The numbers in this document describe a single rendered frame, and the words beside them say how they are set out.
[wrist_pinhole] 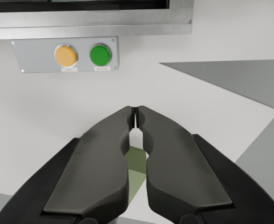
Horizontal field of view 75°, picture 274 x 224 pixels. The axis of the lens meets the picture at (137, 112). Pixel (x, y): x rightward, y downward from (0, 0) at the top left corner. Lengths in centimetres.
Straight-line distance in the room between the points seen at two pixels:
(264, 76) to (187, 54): 129
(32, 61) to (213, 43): 43
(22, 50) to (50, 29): 7
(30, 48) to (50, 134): 31
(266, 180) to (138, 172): 218
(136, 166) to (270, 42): 50
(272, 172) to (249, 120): 188
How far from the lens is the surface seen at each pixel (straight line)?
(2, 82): 63
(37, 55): 44
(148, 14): 38
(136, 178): 58
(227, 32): 54
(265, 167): 244
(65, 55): 40
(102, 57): 38
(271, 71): 178
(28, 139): 70
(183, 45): 51
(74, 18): 40
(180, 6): 40
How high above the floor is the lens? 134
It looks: 61 degrees down
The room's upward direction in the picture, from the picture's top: 176 degrees clockwise
